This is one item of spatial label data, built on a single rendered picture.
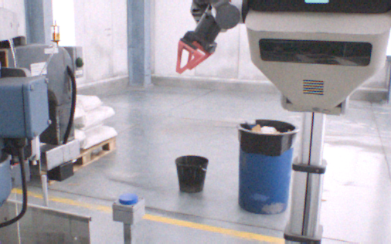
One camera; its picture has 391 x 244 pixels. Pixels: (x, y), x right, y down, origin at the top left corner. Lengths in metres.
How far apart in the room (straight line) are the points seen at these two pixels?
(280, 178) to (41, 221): 1.97
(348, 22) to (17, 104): 0.83
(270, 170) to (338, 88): 1.90
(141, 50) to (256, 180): 6.90
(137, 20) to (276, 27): 8.60
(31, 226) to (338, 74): 1.21
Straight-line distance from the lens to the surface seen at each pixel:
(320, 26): 1.15
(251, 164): 3.12
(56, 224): 1.61
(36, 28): 7.05
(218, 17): 0.95
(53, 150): 1.17
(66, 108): 1.20
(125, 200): 1.34
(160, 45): 9.72
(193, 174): 3.49
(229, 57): 9.15
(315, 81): 1.26
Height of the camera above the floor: 1.39
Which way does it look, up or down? 13 degrees down
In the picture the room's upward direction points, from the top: 1 degrees clockwise
